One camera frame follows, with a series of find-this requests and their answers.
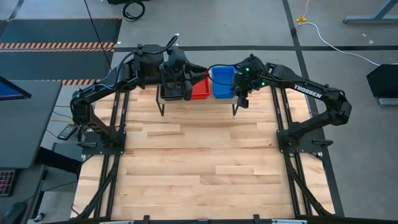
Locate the black frame clamp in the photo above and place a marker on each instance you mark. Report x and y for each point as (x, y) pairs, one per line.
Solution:
(146, 219)
(256, 218)

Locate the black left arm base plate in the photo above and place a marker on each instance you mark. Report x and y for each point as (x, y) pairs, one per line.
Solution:
(93, 149)

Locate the grey metal table leg frame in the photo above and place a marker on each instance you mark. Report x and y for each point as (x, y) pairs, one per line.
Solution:
(373, 20)

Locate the black slotted plastic basket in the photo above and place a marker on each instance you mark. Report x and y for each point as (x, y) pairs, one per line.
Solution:
(172, 96)

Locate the blue slotted plastic basket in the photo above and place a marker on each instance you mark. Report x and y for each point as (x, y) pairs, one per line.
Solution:
(222, 91)

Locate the red slotted plastic basket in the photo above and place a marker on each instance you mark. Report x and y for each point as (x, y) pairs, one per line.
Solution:
(200, 90)

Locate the wooden shelf with black legs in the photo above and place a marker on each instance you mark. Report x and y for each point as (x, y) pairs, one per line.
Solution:
(211, 101)

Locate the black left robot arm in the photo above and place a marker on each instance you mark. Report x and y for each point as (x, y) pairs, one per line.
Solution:
(93, 93)

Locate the black power adapter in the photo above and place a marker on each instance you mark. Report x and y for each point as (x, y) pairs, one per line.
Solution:
(66, 132)

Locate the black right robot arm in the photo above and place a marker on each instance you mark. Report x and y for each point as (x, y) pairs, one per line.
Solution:
(306, 91)

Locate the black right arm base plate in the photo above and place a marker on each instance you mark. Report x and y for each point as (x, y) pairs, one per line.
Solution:
(311, 146)

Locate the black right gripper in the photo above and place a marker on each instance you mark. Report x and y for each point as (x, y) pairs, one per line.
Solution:
(243, 85)

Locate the backlit keyboard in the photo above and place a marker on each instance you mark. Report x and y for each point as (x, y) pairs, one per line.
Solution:
(6, 183)

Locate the black aluminium table frame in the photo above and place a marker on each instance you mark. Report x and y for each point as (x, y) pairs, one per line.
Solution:
(279, 118)

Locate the black hazard-striped floor mat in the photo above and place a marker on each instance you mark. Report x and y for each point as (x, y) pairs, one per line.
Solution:
(46, 67)

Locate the grey desk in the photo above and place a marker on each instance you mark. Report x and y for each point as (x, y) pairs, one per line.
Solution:
(25, 130)

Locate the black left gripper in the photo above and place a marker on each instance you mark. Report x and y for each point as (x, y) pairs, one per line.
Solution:
(177, 63)

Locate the computer monitor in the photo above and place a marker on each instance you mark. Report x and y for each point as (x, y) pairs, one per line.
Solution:
(9, 91)

